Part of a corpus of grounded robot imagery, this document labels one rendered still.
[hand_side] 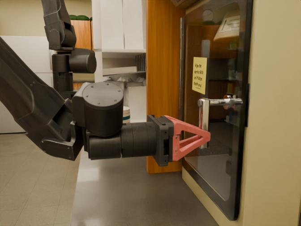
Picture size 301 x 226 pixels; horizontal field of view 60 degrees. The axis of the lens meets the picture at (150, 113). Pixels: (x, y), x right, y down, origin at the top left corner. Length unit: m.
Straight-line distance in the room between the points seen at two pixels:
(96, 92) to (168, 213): 0.35
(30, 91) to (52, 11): 0.45
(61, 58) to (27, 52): 4.59
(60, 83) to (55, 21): 0.17
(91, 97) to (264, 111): 0.27
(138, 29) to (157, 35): 0.92
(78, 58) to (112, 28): 1.03
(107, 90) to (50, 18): 0.48
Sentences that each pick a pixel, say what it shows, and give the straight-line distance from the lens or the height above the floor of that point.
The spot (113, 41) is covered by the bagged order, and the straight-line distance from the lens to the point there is 1.78.
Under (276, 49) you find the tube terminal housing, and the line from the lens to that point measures 0.46.
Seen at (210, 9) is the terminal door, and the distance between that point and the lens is 0.56.
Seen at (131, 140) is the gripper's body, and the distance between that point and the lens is 0.41.
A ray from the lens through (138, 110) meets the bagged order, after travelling 1.68.
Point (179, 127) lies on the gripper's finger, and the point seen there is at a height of 1.17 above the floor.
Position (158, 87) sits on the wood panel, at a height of 1.20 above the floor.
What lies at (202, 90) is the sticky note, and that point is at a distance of 0.58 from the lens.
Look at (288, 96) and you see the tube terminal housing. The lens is 0.48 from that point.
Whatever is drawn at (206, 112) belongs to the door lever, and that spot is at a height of 1.18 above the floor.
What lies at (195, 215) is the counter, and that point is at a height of 0.94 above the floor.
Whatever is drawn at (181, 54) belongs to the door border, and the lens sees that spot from 0.71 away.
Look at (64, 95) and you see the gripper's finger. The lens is 0.80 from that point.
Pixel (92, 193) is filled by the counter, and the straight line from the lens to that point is 0.72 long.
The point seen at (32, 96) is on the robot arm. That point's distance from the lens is 0.41.
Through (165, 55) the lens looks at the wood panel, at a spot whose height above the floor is 1.29.
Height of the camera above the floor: 1.26
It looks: 10 degrees down
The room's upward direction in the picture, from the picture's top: straight up
